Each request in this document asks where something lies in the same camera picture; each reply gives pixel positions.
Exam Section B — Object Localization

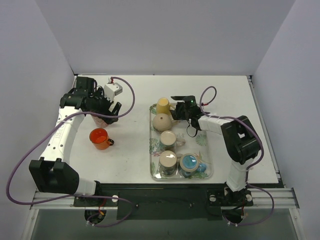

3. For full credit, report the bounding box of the pink floral mug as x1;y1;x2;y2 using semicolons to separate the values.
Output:
91;115;108;128

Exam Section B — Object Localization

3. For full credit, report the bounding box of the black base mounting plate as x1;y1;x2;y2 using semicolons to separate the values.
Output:
73;183;253;220

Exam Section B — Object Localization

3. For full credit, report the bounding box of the cream floral mug front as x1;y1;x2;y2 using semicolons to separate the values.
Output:
159;150;182;176

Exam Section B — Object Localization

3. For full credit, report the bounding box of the orange mug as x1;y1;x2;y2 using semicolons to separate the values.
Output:
89;128;115;150

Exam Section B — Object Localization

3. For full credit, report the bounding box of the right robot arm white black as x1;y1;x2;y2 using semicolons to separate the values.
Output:
170;95;262;205

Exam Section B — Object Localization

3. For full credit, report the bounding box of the cream leaf pattern mug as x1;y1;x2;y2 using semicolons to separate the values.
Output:
159;130;186;152

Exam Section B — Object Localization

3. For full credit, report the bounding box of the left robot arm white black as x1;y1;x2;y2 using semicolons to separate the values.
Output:
29;76;123;206

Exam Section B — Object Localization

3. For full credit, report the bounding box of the blue glazed mug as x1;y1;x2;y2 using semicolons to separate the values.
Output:
178;153;207;178

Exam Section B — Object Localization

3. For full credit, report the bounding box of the yellow mug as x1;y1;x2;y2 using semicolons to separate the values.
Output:
156;97;176;116

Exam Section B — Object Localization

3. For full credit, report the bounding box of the round beige mug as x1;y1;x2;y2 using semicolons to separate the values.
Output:
152;113;180;132

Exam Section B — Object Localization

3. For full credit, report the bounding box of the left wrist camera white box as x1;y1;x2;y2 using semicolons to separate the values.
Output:
103;82;123;102

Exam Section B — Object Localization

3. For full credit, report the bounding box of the floral plastic tray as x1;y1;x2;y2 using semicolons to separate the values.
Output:
148;102;215;182

